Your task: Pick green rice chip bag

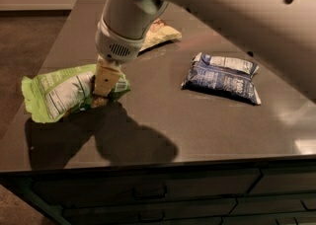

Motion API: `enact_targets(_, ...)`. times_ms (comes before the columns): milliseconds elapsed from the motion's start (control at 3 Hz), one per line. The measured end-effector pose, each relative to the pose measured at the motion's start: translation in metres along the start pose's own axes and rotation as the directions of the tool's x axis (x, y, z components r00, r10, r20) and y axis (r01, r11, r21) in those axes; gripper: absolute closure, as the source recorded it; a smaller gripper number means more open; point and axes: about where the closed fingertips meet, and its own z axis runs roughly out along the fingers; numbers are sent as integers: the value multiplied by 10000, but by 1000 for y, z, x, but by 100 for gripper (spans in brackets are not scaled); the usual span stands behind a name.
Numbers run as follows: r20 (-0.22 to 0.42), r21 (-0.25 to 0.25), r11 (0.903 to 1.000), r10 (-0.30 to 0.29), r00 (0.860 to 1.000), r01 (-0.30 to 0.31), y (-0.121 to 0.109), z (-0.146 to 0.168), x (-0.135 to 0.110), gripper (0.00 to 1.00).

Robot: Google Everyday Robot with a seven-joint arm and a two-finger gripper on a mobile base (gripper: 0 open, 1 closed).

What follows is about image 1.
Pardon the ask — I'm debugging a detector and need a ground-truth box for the brown sea salt chip bag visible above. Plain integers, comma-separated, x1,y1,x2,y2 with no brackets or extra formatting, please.
140,19,182,51

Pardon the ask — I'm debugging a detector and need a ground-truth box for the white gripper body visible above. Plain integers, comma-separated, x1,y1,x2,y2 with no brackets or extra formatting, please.
96,17,145,63

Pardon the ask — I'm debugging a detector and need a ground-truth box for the lower left cabinet drawer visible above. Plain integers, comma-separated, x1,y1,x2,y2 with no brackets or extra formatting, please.
63,198,237,225

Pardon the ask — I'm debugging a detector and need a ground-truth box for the blue chip bag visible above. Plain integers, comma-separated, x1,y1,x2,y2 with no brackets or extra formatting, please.
181,52,262,106

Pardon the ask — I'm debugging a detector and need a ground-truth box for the cabinet drawer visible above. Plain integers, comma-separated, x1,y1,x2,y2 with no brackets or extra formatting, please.
250,167,316,194
63,198,237,225
33,169,260,207

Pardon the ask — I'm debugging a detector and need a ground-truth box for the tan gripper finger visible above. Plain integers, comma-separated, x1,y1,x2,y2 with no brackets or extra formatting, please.
94,56,121,97

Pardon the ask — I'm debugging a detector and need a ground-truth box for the upper right cabinet drawer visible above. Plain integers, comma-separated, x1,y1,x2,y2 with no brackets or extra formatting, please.
250,167,316,194

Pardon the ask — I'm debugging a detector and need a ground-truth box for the upper left cabinet drawer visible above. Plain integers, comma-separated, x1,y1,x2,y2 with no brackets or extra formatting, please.
33,169,260,207

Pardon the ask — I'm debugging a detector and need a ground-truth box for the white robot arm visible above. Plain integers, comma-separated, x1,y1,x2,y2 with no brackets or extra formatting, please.
96,0,316,100

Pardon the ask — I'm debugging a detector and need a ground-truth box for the green rice chip bag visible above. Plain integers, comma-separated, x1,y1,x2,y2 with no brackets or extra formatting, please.
21,64,130,123

